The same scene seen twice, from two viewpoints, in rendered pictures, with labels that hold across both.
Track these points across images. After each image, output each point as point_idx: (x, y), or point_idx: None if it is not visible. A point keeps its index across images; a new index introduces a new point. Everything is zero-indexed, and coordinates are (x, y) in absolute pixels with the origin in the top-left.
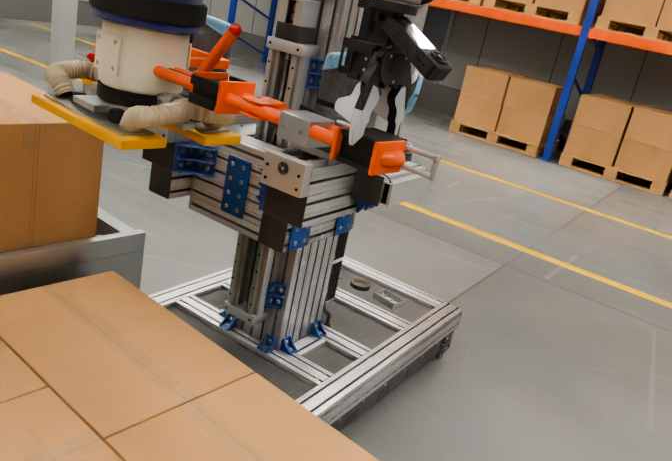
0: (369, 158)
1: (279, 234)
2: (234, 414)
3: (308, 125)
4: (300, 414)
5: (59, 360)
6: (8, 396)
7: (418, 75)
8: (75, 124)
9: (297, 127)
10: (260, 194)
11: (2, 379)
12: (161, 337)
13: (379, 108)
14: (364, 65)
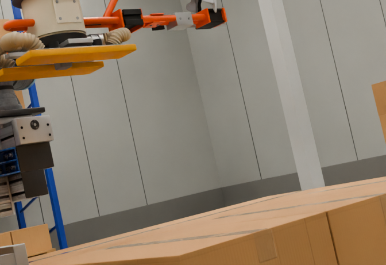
0: (220, 16)
1: (41, 180)
2: (189, 219)
3: (190, 14)
4: (186, 217)
5: (130, 239)
6: (177, 230)
7: None
8: (91, 51)
9: (186, 16)
10: None
11: (156, 235)
12: (96, 242)
13: (190, 7)
14: None
